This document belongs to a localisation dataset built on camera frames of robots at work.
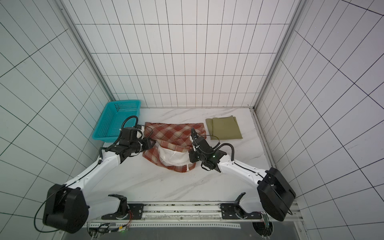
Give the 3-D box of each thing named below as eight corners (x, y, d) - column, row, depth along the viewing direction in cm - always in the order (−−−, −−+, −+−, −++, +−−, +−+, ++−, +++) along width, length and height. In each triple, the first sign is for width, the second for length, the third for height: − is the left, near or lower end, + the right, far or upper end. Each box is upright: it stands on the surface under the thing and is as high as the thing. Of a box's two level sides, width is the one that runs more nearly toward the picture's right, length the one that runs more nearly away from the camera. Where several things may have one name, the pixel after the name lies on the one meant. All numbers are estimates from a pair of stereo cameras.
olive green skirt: (207, 139, 102) (207, 137, 101) (205, 118, 115) (205, 116, 113) (241, 139, 102) (242, 138, 101) (236, 118, 115) (237, 116, 113)
